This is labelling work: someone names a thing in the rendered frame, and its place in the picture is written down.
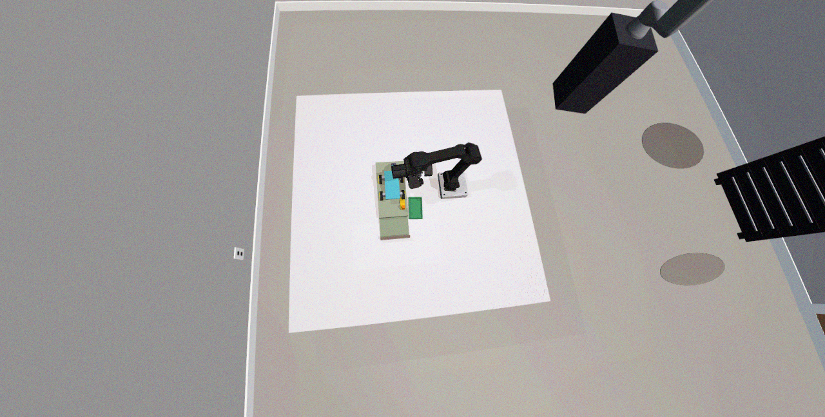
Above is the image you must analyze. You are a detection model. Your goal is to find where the green tray floor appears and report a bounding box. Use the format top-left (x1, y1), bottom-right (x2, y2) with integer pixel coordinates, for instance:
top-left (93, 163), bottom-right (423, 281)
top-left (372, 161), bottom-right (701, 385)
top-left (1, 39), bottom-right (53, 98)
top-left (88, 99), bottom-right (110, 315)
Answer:
top-left (409, 199), bottom-right (422, 218)

